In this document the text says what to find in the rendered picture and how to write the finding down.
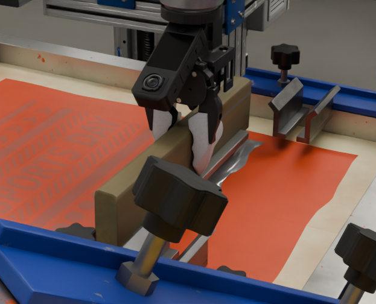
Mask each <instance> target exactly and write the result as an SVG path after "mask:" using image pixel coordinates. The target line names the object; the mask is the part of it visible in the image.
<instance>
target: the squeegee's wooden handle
mask: <svg viewBox="0 0 376 304"><path fill-rule="evenodd" d="M251 87H252V83H251V81H250V80H249V79H248V78H244V77H239V76H234V80H233V87H232V88H230V89H229V90H228V91H227V92H223V85H222V86H221V87H220V91H219V93H218V96H219V97H220V99H221V101H222V105H223V113H222V118H221V122H222V124H223V133H222V136H221V137H220V139H219V140H218V142H217V143H216V145H215V147H214V150H213V153H212V156H213V155H215V153H216V152H218V151H219V150H220V149H221V148H222V147H223V146H224V145H225V144H226V143H227V142H228V141H229V140H230V139H231V138H232V137H233V136H235V135H236V134H237V133H238V132H239V131H240V130H246V129H247V128H248V127H249V113H250V96H251ZM198 110H199V105H198V107H196V108H195V109H194V110H192V111H191V112H189V114H187V115H186V116H185V117H184V118H182V119H181V120H180V121H179V122H178V123H177V124H175V125H174V126H173V127H172V128H170V129H169V130H168V131H167V132H166V133H164V134H163V135H162V136H161V137H160V138H159V139H157V140H156V141H155V142H154V143H152V144H151V145H150V146H149V147H148V148H146V149H145V150H144V151H143V152H142V153H141V154H139V155H138V156H137V157H136V158H134V159H133V160H132V161H131V162H130V163H128V164H127V165H126V166H125V167H124V168H123V169H121V170H120V171H119V172H118V173H116V174H115V175H114V176H113V177H112V178H111V179H109V180H108V181H107V182H106V183H105V184H103V185H102V186H101V187H100V188H98V189H97V190H96V191H95V193H94V202H95V229H96V237H97V241H98V242H102V243H105V244H110V245H115V246H118V247H121V246H122V245H123V244H124V243H125V242H126V241H128V240H129V239H130V238H131V237H132V233H133V232H134V231H135V230H136V229H137V228H139V227H140V226H141V223H142V221H143V219H144V217H145V215H146V213H147V210H145V209H143V208H141V207H139V206H137V205H136V204H135V202H134V198H135V196H134V195H133V193H132V188H133V185H134V184H135V182H136V179H137V178H138V176H139V173H140V172H141V170H142V167H143V166H144V164H145V161H146V160H147V158H148V156H151V155H153V156H156V157H158V158H160V159H163V160H165V161H167V162H170V163H175V164H179V165H183V166H185V167H187V168H188V169H190V170H191V171H193V172H194V173H195V171H194V169H193V167H192V162H193V159H194V154H193V151H192V145H193V135H192V133H191V132H190V130H189V125H188V120H189V118H190V117H192V116H193V115H194V114H195V113H197V112H198ZM212 156H211V157H212Z"/></svg>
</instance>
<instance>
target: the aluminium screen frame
mask: <svg viewBox="0 0 376 304"><path fill-rule="evenodd" d="M0 62H1V63H6V64H10V65H15V66H20V67H24V68H29V69H35V70H38V71H43V72H49V73H52V74H57V75H63V76H67V77H72V78H77V79H81V80H86V81H91V82H95V83H100V84H105V85H109V86H115V87H120V88H123V89H128V90H131V89H132V87H133V86H134V84H135V82H136V81H137V79H138V77H139V75H140V73H141V71H142V70H143V68H144V66H145V64H146V62H142V61H139V60H133V59H127V58H124V57H118V56H114V55H108V54H102V53H99V52H93V51H87V50H83V49H77V48H71V47H68V46H62V45H56V44H52V43H46V42H41V41H37V40H31V39H25V38H21V37H16V36H10V35H6V34H1V33H0ZM273 98H274V97H272V96H268V95H263V94H259V93H253V92H251V96H250V113H249V115H251V116H256V117H260V118H265V119H270V120H273V114H274V111H273V110H272V109H271V108H270V106H269V105H268V103H269V102H270V101H271V100H272V99H273ZM322 131H327V132H330V133H336V134H339V135H345V136H350V137H354V138H359V139H364V140H368V141H373V142H376V117H373V116H368V115H362V114H358V113H352V112H347V111H343V110H337V109H333V112H332V118H331V119H330V120H329V121H328V122H327V124H326V125H325V126H324V127H323V129H322ZM348 223H353V224H356V225H358V226H360V227H362V228H364V229H371V230H373V231H374V232H376V176H375V178H374V179H373V181H372V183H371V184H370V185H369V187H368V189H367V190H366V192H365V193H364V195H363V197H362V198H361V199H360V201H359V202H358V204H357V205H356V207H355V209H354V210H353V212H352V213H351V215H350V216H349V218H348V219H347V221H346V223H345V224H344V225H343V227H342V228H341V230H340V232H339V233H338V234H337V236H336V238H335V239H334V241H333V242H332V244H331V245H330V247H329V249H328V250H327V252H326V253H325V254H324V256H323V258H322V259H321V260H320V262H319V264H318V265H317V267H316V268H315V270H314V271H313V273H312V274H311V276H310V278H309V279H308V280H307V282H306V284H305V285H304V287H303V288H302V291H307V292H310V293H315V294H320V295H323V296H328V297H332V298H335V299H340V300H341V298H342V297H343V295H344V293H345V291H346V289H347V287H348V285H349V284H350V283H349V282H348V281H347V280H345V278H344V277H343V276H344V274H345V272H346V271H347V269H348V267H349V266H347V265H346V264H344V263H343V259H342V258H341V257H340V256H339V255H337V254H336V253H335V251H334V249H335V247H336V245H337V243H338V242H339V239H340V238H341V236H342V234H343V232H344V231H345V229H346V227H347V225H348Z"/></svg>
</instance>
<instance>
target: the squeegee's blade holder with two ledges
mask: <svg viewBox="0 0 376 304"><path fill-rule="evenodd" d="M248 138H249V132H248V131H245V130H240V131H239V132H238V133H237V134H236V135H235V136H233V137H232V138H231V139H230V140H229V141H228V142H227V143H226V144H225V145H224V146H223V147H222V148H221V149H220V150H219V151H218V152H216V153H215V155H213V156H212V157H211V160H210V162H209V164H208V166H207V167H206V169H205V170H204V172H203V173H202V175H201V176H200V177H202V178H204V179H206V180H207V179H208V178H209V177H210V176H211V175H212V174H213V173H214V172H215V171H216V170H217V169H218V168H219V167H220V166H221V165H222V164H223V163H224V162H225V161H226V160H227V159H228V158H229V157H230V156H231V155H232V154H233V153H234V152H235V151H236V150H237V149H238V148H239V147H240V146H241V145H242V144H243V143H244V142H245V141H246V140H247V139H248ZM141 227H142V225H141V226H140V227H139V228H137V229H136V230H135V231H134V232H133V233H132V236H133V235H134V234H135V233H136V232H137V231H138V230H139V229H140V228H141Z"/></svg>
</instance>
